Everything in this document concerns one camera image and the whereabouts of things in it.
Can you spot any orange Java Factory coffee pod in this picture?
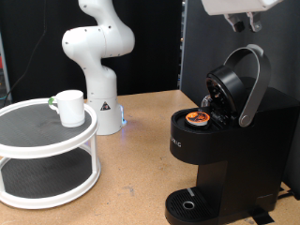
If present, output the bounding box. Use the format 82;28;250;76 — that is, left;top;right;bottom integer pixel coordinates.
185;111;211;128

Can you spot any black tape strip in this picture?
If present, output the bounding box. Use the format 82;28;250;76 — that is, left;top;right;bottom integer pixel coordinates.
249;207;276;225

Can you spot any black power cord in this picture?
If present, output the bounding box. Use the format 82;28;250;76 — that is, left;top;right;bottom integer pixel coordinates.
276;187;296;202

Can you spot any black curtain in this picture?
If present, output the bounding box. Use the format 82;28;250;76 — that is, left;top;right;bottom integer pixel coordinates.
0;0;184;102

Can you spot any white mug with green mark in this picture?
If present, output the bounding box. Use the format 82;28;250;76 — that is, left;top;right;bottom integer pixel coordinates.
47;89;86;128

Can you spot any black Keurig water tank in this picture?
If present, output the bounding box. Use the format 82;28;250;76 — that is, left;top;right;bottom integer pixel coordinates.
242;76;266;92

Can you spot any black camera cable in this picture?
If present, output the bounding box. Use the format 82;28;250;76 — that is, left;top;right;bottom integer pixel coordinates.
4;0;48;101

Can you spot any white two-tier turntable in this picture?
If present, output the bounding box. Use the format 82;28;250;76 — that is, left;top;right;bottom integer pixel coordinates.
0;97;102;210

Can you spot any black Keurig coffee machine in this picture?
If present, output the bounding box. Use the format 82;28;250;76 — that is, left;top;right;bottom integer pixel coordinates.
164;43;300;225

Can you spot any metal frame post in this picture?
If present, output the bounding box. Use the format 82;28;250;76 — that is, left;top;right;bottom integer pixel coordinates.
177;0;188;92

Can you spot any black slotted drip tray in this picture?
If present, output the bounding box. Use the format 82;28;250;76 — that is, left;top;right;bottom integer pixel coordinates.
164;187;219;225

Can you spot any silver-handled Keurig brew lid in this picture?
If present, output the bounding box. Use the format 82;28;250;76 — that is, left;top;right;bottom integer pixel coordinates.
201;43;271;128

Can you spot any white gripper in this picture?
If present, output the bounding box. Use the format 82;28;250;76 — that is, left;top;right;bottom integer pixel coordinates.
201;0;284;33

